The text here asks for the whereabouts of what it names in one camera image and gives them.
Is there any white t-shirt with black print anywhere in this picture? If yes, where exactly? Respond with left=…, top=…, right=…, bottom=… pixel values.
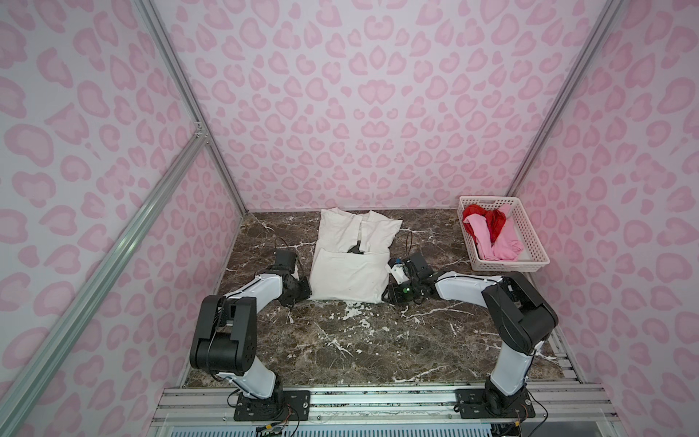
left=309, top=208, right=402, bottom=303

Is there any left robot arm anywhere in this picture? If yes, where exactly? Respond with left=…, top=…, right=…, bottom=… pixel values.
left=189, top=249, right=311, bottom=404

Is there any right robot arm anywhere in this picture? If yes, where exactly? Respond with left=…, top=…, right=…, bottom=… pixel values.
left=382, top=252, right=559, bottom=417

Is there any white plastic laundry basket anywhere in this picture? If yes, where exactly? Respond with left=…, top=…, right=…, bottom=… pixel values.
left=458, top=196, right=550, bottom=272

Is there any pink t-shirt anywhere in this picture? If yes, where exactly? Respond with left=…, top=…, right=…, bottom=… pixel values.
left=462, top=204, right=524, bottom=261

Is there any red t-shirt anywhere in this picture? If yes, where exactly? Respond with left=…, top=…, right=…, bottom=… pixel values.
left=462, top=204, right=507, bottom=244

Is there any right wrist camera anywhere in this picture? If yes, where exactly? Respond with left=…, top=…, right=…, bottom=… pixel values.
left=387, top=259, right=410, bottom=284

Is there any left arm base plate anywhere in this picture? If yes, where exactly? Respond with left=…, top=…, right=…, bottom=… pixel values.
left=231, top=390, right=311, bottom=422

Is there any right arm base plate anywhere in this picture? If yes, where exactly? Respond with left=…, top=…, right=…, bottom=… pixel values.
left=454, top=387, right=536, bottom=422

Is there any aluminium mounting rail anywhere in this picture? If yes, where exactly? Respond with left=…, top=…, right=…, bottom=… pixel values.
left=151, top=382, right=625, bottom=436

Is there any diagonal aluminium frame bar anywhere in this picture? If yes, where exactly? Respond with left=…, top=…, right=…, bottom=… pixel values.
left=1, top=132, right=209, bottom=436

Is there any left corner aluminium post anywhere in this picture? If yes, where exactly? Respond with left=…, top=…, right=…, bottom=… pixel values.
left=133, top=0, right=249, bottom=216

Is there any corner aluminium post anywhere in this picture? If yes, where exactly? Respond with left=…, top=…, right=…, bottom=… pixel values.
left=133, top=0, right=249, bottom=216
left=506, top=0, right=629, bottom=197

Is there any right corner aluminium post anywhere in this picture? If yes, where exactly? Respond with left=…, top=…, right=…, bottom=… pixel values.
left=506, top=0, right=629, bottom=197

